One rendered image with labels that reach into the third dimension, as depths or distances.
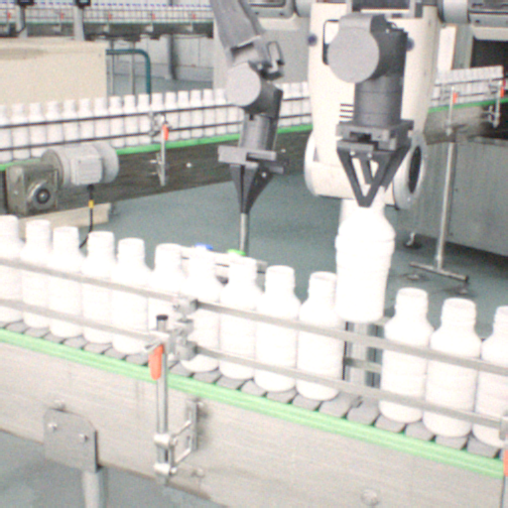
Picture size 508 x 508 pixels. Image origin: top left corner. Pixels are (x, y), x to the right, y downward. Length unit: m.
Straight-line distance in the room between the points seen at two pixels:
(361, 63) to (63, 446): 0.76
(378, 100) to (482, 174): 3.97
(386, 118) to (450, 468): 0.42
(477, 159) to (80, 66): 2.49
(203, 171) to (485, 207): 2.26
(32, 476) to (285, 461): 1.81
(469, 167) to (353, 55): 4.08
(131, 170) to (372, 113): 1.98
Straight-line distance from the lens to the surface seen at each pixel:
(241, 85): 1.26
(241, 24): 1.33
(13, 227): 1.34
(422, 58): 1.60
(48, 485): 2.81
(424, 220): 5.18
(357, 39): 0.89
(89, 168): 2.58
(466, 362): 1.00
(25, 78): 5.25
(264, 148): 1.31
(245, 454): 1.16
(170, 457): 1.16
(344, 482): 1.11
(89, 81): 5.49
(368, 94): 0.97
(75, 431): 1.31
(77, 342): 1.28
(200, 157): 3.08
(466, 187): 4.99
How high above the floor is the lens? 1.51
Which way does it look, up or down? 17 degrees down
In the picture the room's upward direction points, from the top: 2 degrees clockwise
